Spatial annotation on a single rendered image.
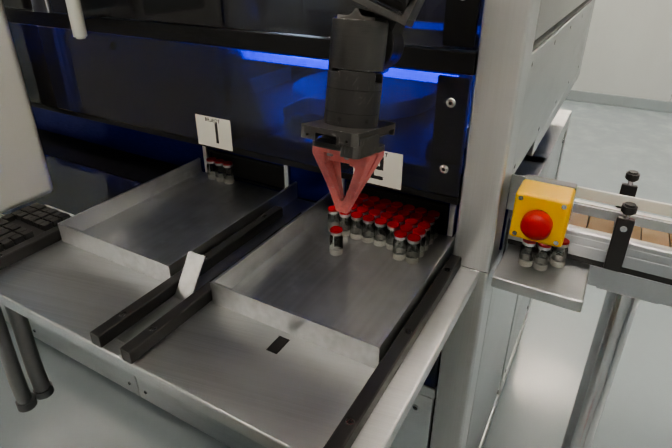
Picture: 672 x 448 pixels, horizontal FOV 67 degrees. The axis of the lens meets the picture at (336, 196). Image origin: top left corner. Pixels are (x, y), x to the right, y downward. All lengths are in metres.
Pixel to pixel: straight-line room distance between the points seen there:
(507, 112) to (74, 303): 0.66
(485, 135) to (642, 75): 4.68
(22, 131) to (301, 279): 0.78
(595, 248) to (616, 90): 4.56
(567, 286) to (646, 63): 4.60
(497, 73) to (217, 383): 0.52
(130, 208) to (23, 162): 0.36
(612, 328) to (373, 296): 0.45
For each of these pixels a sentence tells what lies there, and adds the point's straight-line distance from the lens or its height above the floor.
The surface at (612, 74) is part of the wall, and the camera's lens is 5.38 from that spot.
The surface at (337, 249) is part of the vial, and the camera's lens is 0.82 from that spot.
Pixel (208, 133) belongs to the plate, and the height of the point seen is 1.02.
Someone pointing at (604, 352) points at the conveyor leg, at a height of 0.69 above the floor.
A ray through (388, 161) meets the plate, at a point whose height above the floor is 1.03.
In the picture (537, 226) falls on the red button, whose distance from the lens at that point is 0.73.
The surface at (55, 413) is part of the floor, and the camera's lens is 1.97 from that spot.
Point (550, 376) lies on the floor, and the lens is 2.00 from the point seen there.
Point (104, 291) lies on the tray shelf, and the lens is 0.83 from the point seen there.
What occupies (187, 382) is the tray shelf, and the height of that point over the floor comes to 0.88.
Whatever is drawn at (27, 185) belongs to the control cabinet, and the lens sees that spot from 1.35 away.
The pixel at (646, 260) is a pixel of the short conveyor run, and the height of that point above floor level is 0.91.
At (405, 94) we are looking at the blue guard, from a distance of 0.75.
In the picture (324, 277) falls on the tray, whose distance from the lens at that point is 0.78.
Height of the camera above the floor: 1.34
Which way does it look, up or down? 26 degrees down
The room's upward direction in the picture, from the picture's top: straight up
